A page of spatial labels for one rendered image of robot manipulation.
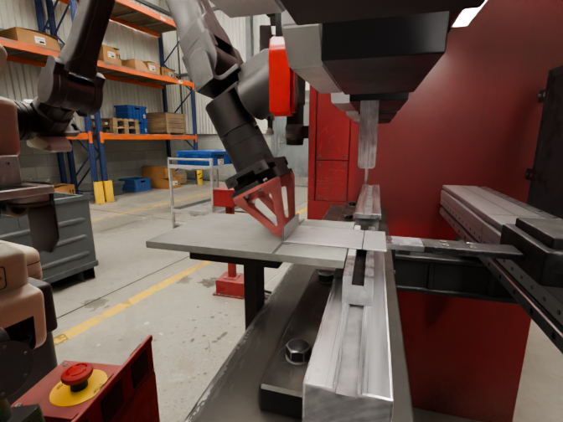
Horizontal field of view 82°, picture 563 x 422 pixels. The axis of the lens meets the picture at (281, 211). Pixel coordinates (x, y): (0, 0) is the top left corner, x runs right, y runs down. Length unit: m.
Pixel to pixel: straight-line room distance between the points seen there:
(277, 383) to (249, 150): 0.28
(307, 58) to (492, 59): 1.17
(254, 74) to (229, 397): 0.37
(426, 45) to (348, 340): 0.22
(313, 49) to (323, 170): 1.12
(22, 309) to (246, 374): 0.62
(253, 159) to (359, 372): 0.29
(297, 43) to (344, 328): 0.23
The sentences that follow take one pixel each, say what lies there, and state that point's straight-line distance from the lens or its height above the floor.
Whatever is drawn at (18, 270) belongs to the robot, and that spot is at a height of 0.85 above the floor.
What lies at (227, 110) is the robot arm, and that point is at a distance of 0.45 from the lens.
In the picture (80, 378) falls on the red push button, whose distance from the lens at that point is 0.58.
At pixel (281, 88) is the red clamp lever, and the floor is 1.17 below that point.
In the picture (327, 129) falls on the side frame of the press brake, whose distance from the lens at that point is 1.30.
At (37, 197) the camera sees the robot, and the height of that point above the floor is 1.02.
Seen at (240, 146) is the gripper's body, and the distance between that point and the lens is 0.44.
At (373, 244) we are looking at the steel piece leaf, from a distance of 0.43.
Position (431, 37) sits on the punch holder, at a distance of 0.20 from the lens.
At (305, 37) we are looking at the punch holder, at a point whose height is 1.19.
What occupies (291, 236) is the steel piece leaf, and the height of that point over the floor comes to 1.00.
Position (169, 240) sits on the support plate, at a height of 1.00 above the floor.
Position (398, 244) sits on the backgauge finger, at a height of 1.00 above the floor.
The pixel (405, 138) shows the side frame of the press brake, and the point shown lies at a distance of 1.29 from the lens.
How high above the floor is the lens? 1.13
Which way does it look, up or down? 12 degrees down
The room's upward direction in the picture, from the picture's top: straight up
